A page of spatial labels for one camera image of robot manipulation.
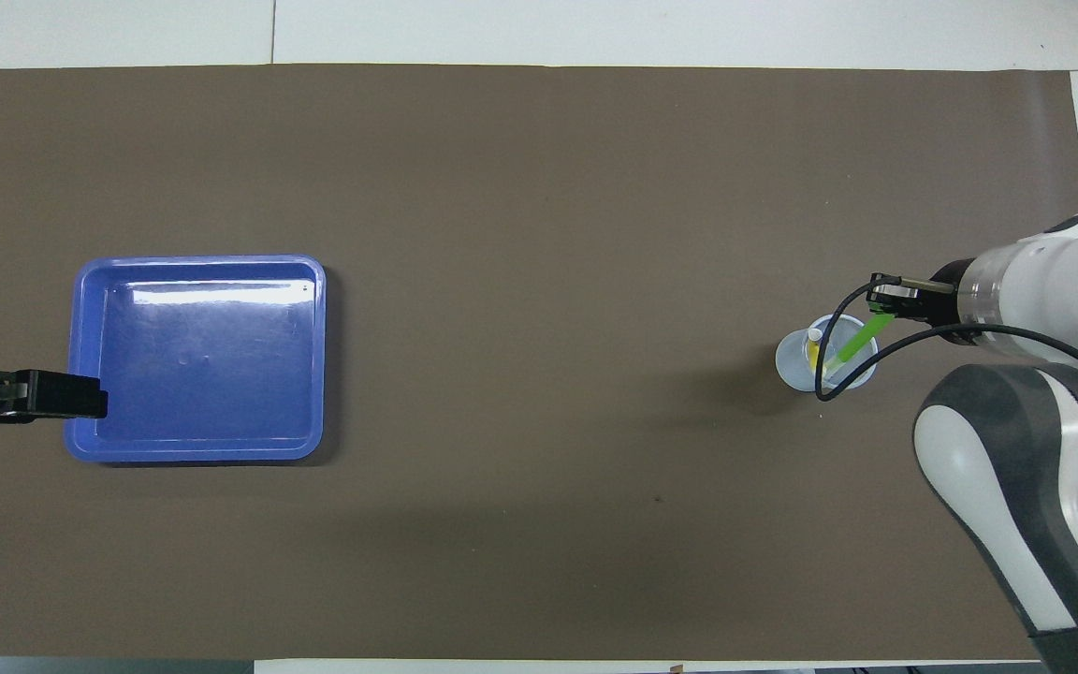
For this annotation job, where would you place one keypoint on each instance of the translucent plastic cup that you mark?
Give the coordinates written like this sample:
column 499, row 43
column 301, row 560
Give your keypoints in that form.
column 793, row 365

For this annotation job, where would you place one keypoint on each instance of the yellow marker pen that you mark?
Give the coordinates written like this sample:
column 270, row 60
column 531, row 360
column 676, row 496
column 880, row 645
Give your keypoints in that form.
column 814, row 351

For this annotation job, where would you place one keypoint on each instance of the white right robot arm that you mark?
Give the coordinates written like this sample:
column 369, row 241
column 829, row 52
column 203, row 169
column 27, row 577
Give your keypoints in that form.
column 1044, row 393

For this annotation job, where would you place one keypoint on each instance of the green marker pen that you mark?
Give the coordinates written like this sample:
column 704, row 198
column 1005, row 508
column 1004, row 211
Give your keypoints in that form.
column 859, row 343

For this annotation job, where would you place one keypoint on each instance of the blue plastic tray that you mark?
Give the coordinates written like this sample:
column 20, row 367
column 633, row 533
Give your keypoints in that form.
column 202, row 374

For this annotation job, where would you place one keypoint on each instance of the brown table mat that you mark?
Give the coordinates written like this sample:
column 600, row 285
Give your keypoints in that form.
column 539, row 187

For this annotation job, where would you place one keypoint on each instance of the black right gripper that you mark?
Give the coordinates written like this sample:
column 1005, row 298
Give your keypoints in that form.
column 943, row 304

